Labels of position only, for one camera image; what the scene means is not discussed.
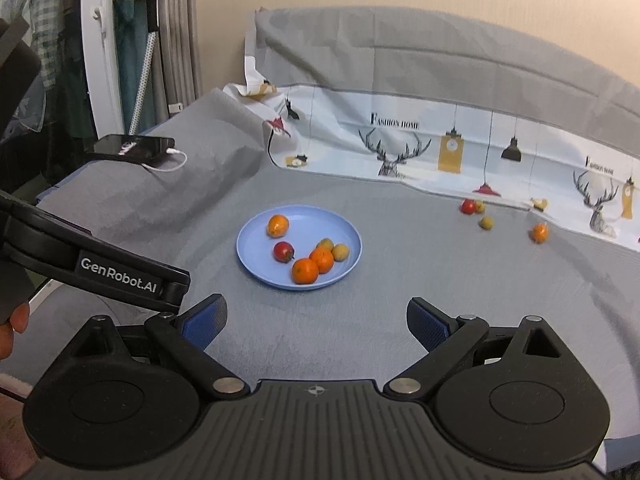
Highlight black smartphone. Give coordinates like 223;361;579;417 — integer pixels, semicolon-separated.
94;134;176;166

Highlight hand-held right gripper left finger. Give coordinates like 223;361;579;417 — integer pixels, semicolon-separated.
65;294;251;401

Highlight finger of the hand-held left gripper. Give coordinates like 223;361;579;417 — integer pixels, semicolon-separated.
160;267;192;315

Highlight teal hanging garment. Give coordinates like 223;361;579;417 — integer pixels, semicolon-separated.
112;0;152;132

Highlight white round rack frame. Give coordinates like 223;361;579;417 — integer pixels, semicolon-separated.
80;0;127;137

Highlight white printed deer cloth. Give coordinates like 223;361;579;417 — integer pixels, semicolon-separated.
222;30;640;254

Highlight white charging cable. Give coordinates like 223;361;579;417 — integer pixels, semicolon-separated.
142;148;189;174

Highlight plaid hanging shirt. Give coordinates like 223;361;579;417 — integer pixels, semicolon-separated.
0;0;67;133

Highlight person's left hand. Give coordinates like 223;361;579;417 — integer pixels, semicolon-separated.
0;302;31;361

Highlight grey bed sheet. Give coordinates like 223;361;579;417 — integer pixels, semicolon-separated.
0;5;640;461

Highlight braided steamer hose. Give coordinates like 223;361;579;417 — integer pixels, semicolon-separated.
127;34;159;136

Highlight blue plastic plate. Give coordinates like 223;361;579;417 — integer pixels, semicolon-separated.
236;204;363;290

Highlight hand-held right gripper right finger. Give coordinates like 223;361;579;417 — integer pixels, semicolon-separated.
382;297;573;401

